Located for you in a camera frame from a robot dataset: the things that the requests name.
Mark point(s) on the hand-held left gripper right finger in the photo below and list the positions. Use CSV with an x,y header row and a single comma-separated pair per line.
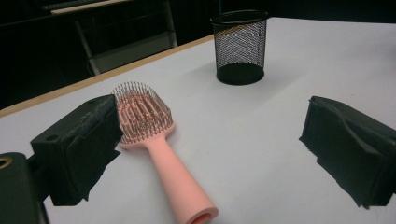
x,y
351,146

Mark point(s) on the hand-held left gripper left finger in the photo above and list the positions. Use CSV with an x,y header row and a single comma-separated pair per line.
x,y
77,146

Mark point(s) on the pink hairbrush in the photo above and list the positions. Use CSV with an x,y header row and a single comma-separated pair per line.
x,y
162,155

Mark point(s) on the black mesh pen holder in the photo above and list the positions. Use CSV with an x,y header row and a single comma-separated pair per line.
x,y
240,46

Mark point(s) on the grey chair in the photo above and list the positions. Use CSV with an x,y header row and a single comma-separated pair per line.
x,y
124,49

